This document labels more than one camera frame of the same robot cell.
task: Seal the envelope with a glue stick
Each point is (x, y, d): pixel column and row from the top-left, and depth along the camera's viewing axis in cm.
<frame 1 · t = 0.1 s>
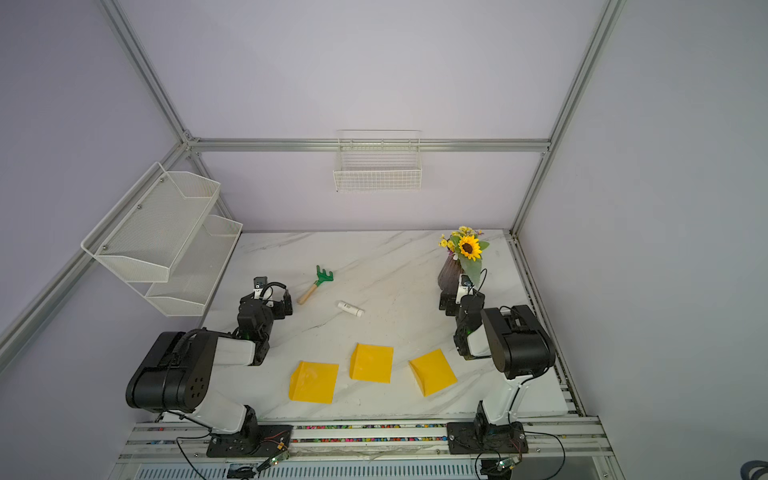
left hand: (271, 295, 94), fingers open
right hand: (461, 293, 99), fingers open
white glue stick: (350, 308, 98), point 3 cm above the table
green toy rake wooden handle: (322, 277, 107), point 2 cm above the table
left yellow envelope: (313, 382, 85), on the table
middle yellow envelope: (372, 363, 88), on the table
right yellow envelope: (433, 372, 86), on the table
dark purple vase: (450, 273, 97), point 10 cm above the table
sunflower bouquet: (465, 244, 84), point 27 cm above the table

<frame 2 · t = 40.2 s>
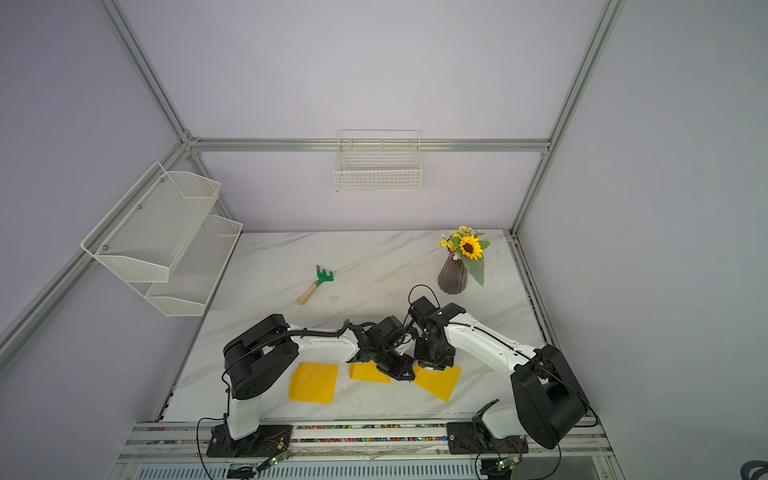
left hand: (411, 380, 83), fingers closed
right hand: (428, 368, 82), fingers open
right yellow envelope: (441, 383, 84), on the table
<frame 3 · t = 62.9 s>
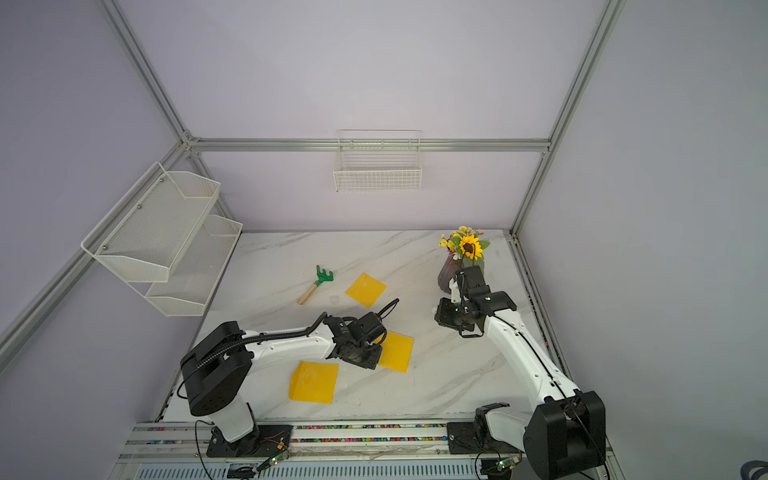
left hand: (370, 362, 85), fingers closed
right hand: (441, 322, 82), fingers open
middle yellow envelope: (396, 351, 90), on the table
right yellow envelope: (367, 290, 106), on the table
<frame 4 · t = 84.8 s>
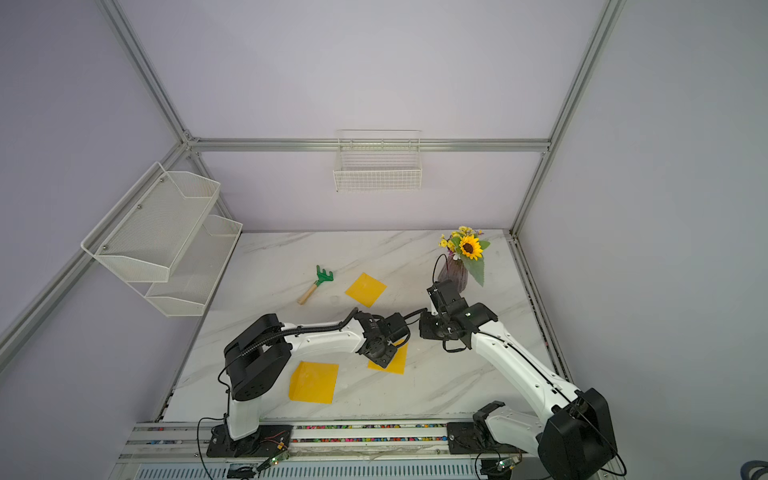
left hand: (375, 359, 88), fingers closed
right hand: (427, 331, 82), fingers open
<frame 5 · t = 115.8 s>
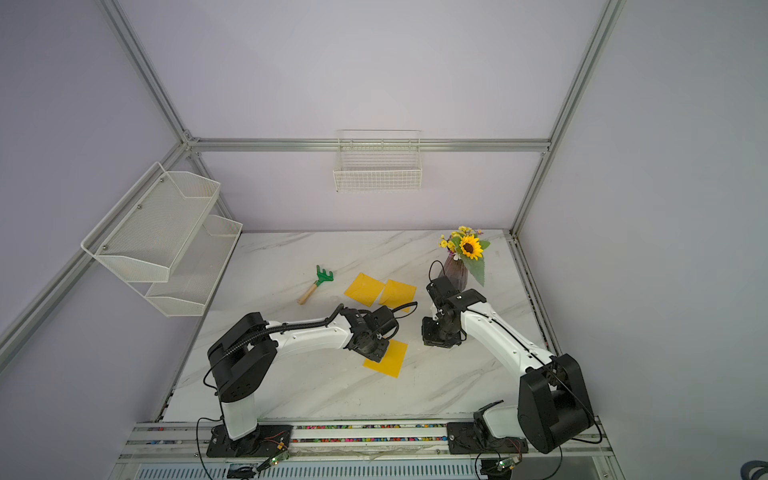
left hand: (372, 352, 88), fingers closed
right hand: (431, 346, 83), fingers open
left yellow envelope: (392, 361, 85), point 4 cm above the table
middle yellow envelope: (395, 294, 103), on the table
